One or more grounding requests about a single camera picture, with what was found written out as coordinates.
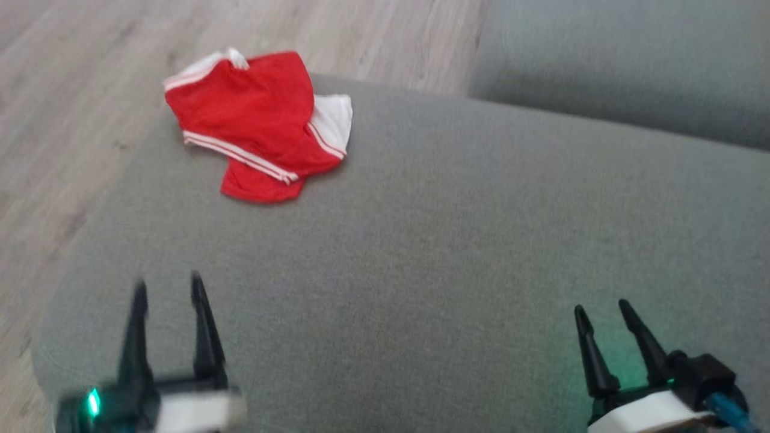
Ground red jersey white sleeves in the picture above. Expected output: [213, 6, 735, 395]
[164, 48, 354, 204]

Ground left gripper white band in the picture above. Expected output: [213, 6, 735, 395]
[54, 271, 248, 433]

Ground right arm cable blue plug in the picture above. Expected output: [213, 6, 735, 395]
[706, 393, 762, 433]

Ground grey sofa back cushion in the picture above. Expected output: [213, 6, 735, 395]
[468, 0, 770, 151]

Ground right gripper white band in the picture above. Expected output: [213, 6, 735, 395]
[573, 299, 712, 433]

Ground grey sofa seat cushion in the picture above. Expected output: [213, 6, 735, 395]
[30, 73, 770, 433]

